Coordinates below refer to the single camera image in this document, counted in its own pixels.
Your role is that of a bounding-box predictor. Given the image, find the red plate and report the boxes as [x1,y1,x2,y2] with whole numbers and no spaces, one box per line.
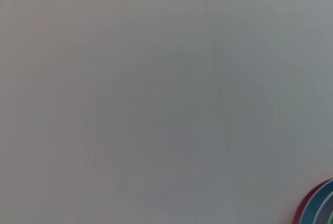
[292,178,333,224]

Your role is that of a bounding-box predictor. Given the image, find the teal blue plate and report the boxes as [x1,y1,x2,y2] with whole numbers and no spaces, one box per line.
[299,179,333,224]

